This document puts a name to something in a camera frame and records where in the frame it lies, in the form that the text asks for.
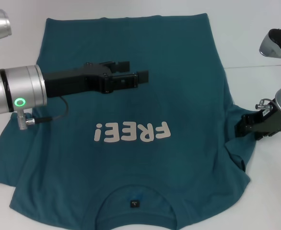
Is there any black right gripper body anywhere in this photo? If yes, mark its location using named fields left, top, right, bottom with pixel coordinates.
left=252, top=108, right=281, bottom=134

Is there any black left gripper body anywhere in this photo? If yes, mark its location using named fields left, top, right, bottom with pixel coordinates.
left=43, top=62, right=114, bottom=98

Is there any teal blue printed t-shirt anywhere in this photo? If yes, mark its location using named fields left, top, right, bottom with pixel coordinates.
left=0, top=13, right=263, bottom=230

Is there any right arm cable with connector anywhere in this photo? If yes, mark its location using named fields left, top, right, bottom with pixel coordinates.
left=255, top=97, right=281, bottom=130

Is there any arm cable with connector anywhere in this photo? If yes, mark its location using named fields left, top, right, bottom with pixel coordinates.
left=255, top=97, right=281, bottom=130
left=17, top=95, right=69, bottom=130

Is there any left arm cable with connector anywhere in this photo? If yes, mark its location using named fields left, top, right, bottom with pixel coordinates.
left=17, top=95, right=69, bottom=130

